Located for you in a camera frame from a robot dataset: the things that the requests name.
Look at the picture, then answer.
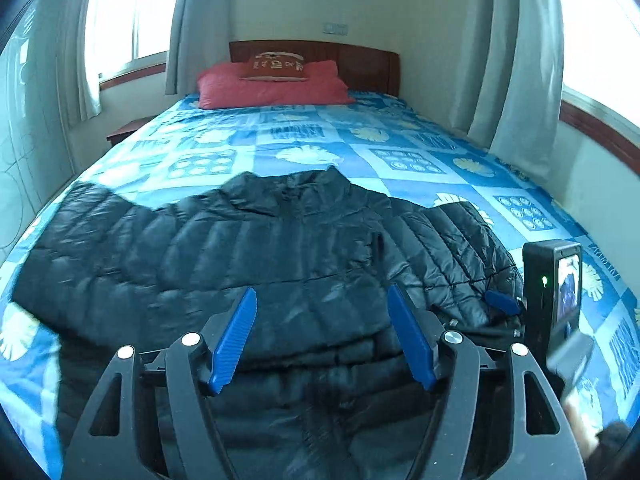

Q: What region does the wooden headboard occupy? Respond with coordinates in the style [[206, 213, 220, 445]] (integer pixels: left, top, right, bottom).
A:
[[229, 40, 402, 98]]

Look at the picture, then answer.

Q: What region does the window with white frame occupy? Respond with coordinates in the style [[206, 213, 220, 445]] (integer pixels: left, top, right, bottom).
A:
[[84, 0, 188, 92]]

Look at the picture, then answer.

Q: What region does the small printed red cushion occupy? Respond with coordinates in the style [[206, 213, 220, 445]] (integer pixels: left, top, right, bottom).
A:
[[239, 51, 309, 82]]

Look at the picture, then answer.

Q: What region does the narrow grey curtain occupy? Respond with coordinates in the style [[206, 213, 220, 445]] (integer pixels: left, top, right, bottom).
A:
[[62, 0, 110, 128]]

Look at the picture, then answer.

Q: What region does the wide grey curtain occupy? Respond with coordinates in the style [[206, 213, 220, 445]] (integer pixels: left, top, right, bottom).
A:
[[447, 0, 567, 157]]

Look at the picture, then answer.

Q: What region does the bed with blue patterned sheet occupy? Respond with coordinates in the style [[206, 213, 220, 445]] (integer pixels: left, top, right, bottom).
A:
[[0, 89, 640, 480]]

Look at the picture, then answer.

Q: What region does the black puffer jacket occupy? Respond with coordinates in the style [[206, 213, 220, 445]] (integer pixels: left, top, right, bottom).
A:
[[11, 166, 526, 480]]

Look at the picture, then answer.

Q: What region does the wooden nightstand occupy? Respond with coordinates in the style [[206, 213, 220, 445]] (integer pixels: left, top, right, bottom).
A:
[[105, 116, 157, 147]]

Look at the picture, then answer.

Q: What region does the pale wardrobe with circle pattern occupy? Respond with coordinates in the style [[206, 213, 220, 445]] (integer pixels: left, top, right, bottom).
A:
[[0, 0, 77, 266]]

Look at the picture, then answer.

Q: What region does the bright window with wooden sill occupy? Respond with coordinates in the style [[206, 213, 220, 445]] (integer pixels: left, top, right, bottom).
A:
[[554, 0, 640, 177]]

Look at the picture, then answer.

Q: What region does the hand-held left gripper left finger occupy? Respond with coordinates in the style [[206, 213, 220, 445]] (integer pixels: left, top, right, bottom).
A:
[[62, 287, 258, 480]]

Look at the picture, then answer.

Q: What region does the red pillow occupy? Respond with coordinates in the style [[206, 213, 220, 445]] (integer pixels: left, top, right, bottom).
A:
[[196, 60, 356, 110]]

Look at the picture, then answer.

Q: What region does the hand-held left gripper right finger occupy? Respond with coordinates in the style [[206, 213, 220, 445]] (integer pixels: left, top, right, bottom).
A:
[[387, 284, 586, 480]]

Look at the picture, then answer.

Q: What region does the person's right forearm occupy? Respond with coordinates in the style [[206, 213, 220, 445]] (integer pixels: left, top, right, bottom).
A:
[[562, 395, 637, 468]]

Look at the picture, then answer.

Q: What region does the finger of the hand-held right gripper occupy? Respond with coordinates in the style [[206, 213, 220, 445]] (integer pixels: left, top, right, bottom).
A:
[[440, 289, 526, 342]]

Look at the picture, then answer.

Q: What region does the grey curtain beside headboard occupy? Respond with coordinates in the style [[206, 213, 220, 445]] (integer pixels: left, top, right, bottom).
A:
[[165, 0, 233, 96]]

